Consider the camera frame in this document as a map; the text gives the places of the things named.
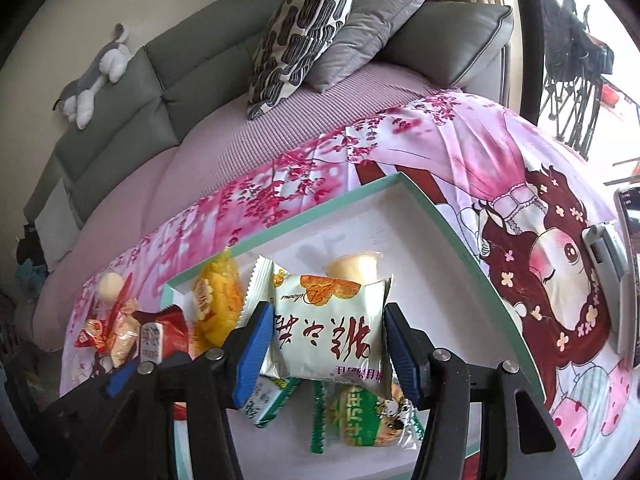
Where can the red and white snack packet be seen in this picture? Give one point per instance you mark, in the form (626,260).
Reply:
(160,332)

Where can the black and white patterned pillow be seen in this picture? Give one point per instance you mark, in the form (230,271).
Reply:
(300,30)

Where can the pale yellow wrapped pastry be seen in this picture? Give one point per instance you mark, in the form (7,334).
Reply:
(352,266)
(110,285)

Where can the cream flower-print snack packet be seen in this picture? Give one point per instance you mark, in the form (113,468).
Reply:
(325,330)

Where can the grey phone stand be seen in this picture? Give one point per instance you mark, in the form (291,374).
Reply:
(605,255)

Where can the blue cloth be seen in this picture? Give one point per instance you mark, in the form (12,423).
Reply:
(30,275)

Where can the clothes drying rack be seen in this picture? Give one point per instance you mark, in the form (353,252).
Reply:
(575,50)

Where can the dark clothes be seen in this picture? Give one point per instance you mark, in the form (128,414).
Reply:
(27,250)

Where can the pink ribbed sofa cover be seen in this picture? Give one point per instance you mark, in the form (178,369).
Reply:
(225,150)

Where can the grey and white plush toy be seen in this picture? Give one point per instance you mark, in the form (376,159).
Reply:
(95,77)

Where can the orange clear snack packet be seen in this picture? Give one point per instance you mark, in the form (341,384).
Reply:
(122,335)

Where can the yellow pastry packet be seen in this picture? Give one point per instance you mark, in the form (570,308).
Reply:
(217,300)

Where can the grey sofa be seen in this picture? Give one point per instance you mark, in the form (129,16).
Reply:
(175,75)

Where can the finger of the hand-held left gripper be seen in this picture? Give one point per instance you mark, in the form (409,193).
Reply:
(120,380)

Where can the green and white snack packet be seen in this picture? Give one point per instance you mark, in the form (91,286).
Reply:
(265,402)

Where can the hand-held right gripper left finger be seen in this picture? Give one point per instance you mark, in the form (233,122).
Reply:
(250,355)

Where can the white box with teal rim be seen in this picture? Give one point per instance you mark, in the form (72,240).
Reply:
(350,225)

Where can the pink printed blanket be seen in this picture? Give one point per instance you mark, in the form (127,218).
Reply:
(450,160)

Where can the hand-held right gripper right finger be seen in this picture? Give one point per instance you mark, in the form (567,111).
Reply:
(405,360)

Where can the green clear cracker packet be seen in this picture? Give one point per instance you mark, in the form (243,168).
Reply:
(365,420)

